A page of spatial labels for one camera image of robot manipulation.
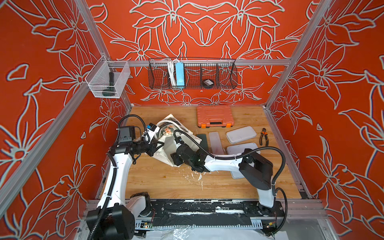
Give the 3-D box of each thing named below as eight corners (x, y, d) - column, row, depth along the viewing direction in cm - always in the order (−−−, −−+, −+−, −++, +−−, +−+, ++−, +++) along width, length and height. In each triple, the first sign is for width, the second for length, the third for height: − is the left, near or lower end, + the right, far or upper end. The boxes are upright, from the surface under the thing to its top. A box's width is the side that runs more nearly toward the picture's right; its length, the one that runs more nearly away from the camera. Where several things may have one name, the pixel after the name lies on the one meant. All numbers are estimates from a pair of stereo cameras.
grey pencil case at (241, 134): (230, 144, 98) (231, 143, 97) (224, 134, 104) (225, 132, 102) (258, 136, 103) (259, 134, 101) (250, 126, 108) (251, 124, 106)
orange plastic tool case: (197, 128, 106) (197, 124, 103) (196, 109, 118) (197, 105, 115) (234, 128, 106) (235, 124, 103) (229, 109, 118) (230, 105, 115)
